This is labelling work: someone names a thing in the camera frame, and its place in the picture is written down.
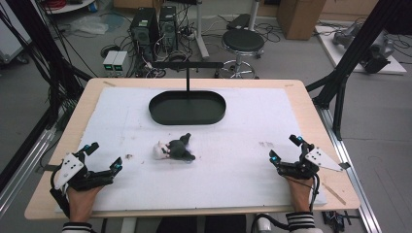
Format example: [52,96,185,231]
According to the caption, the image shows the thin wooden stick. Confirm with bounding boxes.
[321,182,348,207]

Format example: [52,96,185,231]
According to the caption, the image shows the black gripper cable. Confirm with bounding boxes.
[308,173,323,214]
[49,164,71,219]

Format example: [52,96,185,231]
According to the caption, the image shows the white floor board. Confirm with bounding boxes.
[314,24,408,76]

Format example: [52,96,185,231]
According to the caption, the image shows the black and white plush keychain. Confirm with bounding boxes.
[152,132,197,163]

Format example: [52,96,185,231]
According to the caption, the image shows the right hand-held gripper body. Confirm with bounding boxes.
[276,141,345,182]

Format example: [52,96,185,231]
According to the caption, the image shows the electronics board on floor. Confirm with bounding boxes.
[321,210,358,233]

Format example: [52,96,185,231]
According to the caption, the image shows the person's right hand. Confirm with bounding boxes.
[286,176,317,215]

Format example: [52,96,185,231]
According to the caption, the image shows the clear plastic bag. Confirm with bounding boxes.
[66,14,125,36]

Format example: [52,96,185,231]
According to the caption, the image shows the grey table leg post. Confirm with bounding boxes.
[193,0,211,61]

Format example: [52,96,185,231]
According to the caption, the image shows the white foam mat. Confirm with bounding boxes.
[53,86,328,214]

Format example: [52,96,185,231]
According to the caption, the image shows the brown cardboard box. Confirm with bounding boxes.
[276,0,327,42]

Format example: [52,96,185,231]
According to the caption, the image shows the black oval tray stand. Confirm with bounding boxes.
[148,60,227,126]

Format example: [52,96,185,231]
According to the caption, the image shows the person's dark trouser legs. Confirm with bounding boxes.
[154,214,248,233]

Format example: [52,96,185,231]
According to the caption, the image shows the white power supply box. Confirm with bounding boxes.
[112,50,129,73]
[102,50,119,73]

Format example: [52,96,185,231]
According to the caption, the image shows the person's left hand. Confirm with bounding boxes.
[66,184,105,224]

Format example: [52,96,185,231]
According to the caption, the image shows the black computer tower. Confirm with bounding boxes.
[158,4,179,54]
[129,7,160,62]

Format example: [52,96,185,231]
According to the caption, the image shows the light wooden table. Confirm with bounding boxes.
[23,77,361,221]

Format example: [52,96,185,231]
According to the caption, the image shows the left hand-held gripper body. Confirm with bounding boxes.
[50,150,115,192]

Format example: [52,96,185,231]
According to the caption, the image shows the black round stool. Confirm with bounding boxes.
[221,28,266,80]

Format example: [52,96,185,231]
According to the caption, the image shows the tangle of floor cables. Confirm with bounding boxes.
[207,14,283,45]

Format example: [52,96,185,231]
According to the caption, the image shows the aluminium rail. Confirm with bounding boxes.
[0,125,58,215]
[315,105,384,233]

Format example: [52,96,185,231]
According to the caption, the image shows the grey robot device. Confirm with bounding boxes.
[332,22,396,75]

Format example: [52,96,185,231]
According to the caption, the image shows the black metal frame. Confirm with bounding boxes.
[305,0,412,142]
[0,0,94,130]

